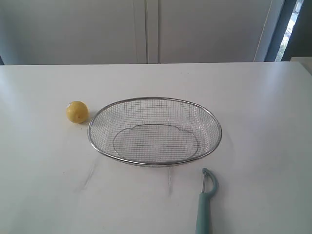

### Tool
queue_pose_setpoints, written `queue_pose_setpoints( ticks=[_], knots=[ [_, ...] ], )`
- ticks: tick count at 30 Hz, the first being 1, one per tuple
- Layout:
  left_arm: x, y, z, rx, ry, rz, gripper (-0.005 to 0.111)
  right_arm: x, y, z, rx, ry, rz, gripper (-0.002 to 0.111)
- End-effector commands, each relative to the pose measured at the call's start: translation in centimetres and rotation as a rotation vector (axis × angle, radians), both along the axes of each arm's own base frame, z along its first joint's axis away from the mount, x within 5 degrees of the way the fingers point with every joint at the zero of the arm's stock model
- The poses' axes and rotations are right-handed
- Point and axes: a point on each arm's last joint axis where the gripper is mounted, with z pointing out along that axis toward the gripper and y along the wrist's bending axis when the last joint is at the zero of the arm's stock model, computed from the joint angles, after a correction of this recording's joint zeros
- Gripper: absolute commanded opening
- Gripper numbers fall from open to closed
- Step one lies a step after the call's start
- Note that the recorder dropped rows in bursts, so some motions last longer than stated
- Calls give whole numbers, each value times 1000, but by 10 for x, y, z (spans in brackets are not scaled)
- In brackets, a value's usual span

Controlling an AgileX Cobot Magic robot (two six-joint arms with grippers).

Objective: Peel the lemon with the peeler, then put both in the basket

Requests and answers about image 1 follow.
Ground yellow lemon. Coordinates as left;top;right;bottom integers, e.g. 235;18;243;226
66;101;89;124

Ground teal handled peeler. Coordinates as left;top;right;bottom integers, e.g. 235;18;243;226
195;168;218;234

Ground white cabinet doors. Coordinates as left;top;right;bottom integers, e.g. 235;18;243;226
0;0;283;65

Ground oval wire mesh basket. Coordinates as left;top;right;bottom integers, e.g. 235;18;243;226
87;97;222;167

